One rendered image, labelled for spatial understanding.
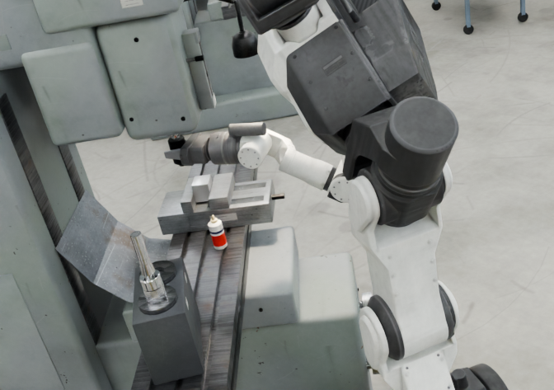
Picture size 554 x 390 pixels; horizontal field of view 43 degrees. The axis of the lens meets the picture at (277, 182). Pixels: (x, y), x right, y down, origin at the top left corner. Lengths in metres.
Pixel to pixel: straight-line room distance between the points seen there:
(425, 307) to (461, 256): 1.93
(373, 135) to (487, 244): 2.32
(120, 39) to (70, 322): 0.81
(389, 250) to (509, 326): 1.70
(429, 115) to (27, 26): 1.02
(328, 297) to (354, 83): 0.96
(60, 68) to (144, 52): 0.21
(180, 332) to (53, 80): 0.69
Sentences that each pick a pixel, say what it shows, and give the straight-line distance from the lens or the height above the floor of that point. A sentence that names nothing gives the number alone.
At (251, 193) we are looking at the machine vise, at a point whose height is 0.97.
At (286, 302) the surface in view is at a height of 0.79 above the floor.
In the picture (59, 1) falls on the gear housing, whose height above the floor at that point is 1.70.
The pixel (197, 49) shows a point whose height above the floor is 1.50.
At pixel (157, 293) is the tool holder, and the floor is 1.13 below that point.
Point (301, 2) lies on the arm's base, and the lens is 1.31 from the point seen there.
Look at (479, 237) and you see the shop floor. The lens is 3.53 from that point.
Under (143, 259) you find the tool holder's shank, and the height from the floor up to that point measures 1.22.
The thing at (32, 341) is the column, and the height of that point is 0.81.
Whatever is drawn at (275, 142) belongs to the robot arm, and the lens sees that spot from 1.89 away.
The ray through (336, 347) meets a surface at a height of 0.59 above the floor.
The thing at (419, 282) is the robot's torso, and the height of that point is 1.14.
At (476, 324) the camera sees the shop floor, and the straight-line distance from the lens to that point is 3.06.
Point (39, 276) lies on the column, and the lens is 2.01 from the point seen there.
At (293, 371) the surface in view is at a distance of 2.21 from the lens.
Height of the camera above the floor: 2.05
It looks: 29 degrees down
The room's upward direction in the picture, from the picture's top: 12 degrees counter-clockwise
